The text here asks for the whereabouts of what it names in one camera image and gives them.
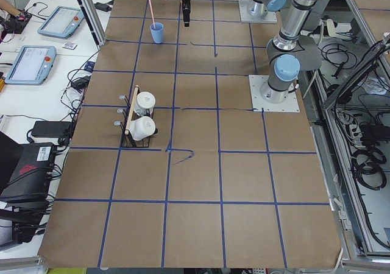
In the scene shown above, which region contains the small remote control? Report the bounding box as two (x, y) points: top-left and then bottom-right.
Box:
(62, 42), (77, 50)

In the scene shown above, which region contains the grey office chair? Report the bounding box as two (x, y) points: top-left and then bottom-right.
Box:
(310, 16), (338, 38)

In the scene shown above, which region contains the plaid cloth pouch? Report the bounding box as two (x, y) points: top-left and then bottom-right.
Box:
(83, 61), (95, 72)

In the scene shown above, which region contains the white mug near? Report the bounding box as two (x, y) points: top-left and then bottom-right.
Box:
(129, 116), (156, 141)

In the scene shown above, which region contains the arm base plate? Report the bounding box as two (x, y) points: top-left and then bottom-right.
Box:
(249, 75), (300, 113)
(238, 0), (277, 24)

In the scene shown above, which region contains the teach pendant near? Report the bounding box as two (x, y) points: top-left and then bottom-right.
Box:
(5, 45), (57, 85)

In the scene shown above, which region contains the teach pendant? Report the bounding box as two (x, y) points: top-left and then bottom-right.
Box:
(5, 45), (57, 85)
(37, 6), (84, 38)

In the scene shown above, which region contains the teach pendant far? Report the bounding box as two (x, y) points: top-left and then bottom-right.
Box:
(37, 6), (84, 38)

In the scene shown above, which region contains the light blue plastic cup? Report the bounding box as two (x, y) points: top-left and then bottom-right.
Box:
(150, 22), (164, 44)

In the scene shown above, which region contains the white mug far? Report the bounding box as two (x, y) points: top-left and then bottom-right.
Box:
(134, 91), (155, 116)

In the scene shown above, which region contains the black wire mug rack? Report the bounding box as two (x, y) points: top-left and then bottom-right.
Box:
(113, 85), (158, 148)

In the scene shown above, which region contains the aluminium frame post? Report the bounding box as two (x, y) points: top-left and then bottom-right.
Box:
(77, 0), (107, 46)

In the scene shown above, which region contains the black power adapter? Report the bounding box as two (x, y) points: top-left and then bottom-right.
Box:
(30, 121), (72, 138)

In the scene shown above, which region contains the white mug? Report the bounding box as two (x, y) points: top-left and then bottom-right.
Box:
(129, 116), (156, 141)
(134, 91), (155, 116)

